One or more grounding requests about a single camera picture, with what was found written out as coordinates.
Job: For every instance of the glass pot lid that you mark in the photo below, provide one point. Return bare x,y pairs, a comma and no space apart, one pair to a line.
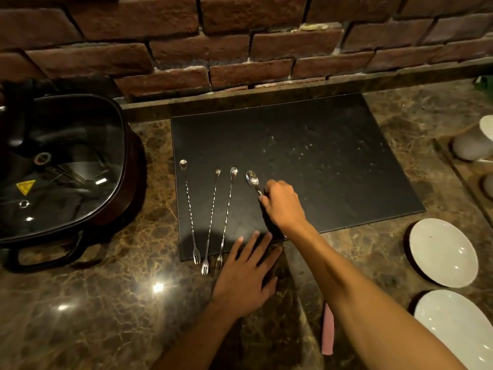
61,165

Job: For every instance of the long twisted bar spoon fork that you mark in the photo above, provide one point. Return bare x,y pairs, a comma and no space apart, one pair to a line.
189,211
227,211
211,221

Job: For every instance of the white round plate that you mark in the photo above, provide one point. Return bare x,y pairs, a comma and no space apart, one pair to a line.
443,252
458,327

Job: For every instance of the person's left hand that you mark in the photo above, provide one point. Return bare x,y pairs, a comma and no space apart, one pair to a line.
242,281

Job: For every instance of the green object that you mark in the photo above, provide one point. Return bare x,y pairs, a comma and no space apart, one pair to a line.
485,83

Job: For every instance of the silver bar spoon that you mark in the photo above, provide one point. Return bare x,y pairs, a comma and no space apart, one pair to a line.
253,179

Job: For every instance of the person's right thumb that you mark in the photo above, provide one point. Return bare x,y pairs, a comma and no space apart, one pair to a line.
263,202

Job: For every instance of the black leather placemat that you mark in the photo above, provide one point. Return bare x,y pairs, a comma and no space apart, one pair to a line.
327,161

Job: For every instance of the white ceramic cup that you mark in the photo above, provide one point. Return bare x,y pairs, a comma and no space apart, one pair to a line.
472,144

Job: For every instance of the person's left middle finger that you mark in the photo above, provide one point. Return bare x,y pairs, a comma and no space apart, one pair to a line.
265,246

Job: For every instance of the person's left little finger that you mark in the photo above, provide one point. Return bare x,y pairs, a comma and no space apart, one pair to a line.
235,248

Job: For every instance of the person's left forearm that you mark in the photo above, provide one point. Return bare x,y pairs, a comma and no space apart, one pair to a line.
196,339

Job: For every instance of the dark electric cooking pot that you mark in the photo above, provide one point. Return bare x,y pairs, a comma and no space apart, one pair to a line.
127,181

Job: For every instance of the pink strip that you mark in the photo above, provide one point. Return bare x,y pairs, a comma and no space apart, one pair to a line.
327,329

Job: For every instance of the person's right forearm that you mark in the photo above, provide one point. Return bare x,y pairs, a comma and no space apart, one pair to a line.
358,292

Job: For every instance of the person's left thumb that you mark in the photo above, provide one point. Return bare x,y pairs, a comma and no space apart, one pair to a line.
271,287

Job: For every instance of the person's right hand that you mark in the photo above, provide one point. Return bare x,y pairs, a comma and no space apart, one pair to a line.
283,206

